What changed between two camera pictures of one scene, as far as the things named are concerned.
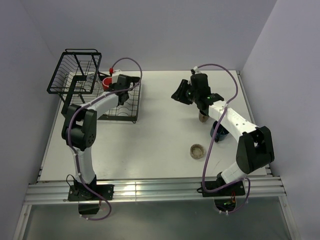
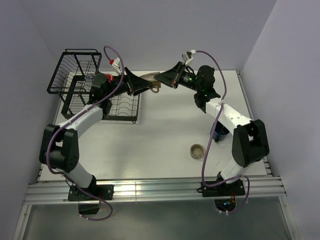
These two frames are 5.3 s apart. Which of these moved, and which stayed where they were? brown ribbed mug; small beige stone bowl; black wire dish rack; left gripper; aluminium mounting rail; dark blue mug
Moved: brown ribbed mug; left gripper
Stayed: black wire dish rack; aluminium mounting rail; small beige stone bowl; dark blue mug
